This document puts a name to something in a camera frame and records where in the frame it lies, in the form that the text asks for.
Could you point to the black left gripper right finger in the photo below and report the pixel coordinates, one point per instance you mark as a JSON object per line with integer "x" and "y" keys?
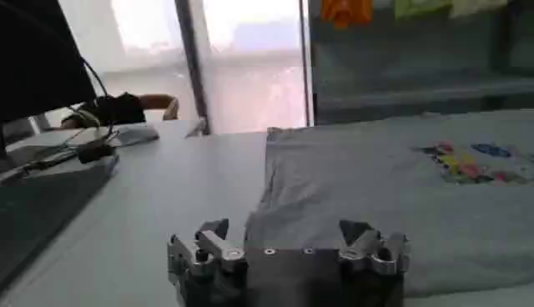
{"x": 371, "y": 250}

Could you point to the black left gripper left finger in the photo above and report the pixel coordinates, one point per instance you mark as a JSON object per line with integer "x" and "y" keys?
{"x": 219, "y": 251}

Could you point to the grey printed t-shirt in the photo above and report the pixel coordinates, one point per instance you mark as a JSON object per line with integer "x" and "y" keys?
{"x": 354, "y": 179}

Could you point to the black computer mouse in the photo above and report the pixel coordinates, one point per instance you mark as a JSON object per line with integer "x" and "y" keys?
{"x": 95, "y": 152}

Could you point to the brown wooden chair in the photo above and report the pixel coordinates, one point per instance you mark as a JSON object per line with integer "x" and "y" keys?
{"x": 160, "y": 102}

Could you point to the black jacket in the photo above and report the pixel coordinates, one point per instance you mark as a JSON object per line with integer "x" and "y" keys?
{"x": 119, "y": 109}

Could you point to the dark grey laptop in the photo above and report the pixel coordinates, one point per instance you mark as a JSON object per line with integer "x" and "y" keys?
{"x": 37, "y": 208}

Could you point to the grey metal shelf rack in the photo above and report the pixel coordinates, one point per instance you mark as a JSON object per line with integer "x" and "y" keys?
{"x": 417, "y": 62}

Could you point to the black computer monitor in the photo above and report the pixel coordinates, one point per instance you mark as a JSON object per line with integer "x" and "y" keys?
{"x": 37, "y": 54}

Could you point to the grey window frame post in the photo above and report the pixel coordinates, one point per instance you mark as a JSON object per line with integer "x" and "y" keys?
{"x": 192, "y": 66}

